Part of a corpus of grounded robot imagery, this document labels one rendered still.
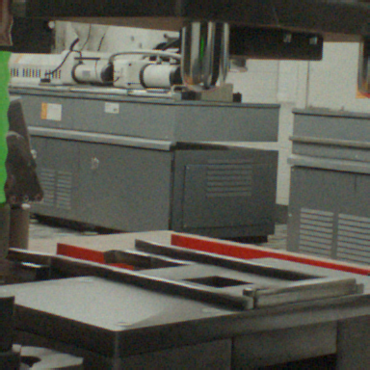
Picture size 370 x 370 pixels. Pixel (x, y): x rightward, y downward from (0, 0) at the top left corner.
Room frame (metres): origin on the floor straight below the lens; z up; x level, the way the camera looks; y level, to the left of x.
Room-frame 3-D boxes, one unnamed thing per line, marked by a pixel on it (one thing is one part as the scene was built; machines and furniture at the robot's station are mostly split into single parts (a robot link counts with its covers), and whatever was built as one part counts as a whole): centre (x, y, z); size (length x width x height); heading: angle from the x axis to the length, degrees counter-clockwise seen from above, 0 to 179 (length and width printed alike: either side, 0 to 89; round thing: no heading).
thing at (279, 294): (0.53, -0.05, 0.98); 0.07 x 0.01 x 0.03; 135
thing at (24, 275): (0.59, 0.07, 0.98); 0.07 x 0.02 x 0.01; 45
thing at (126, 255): (0.65, 0.01, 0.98); 0.07 x 0.02 x 0.01; 45
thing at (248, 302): (0.54, 0.02, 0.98); 0.13 x 0.01 x 0.03; 45
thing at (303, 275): (0.60, -0.03, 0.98); 0.13 x 0.01 x 0.03; 45
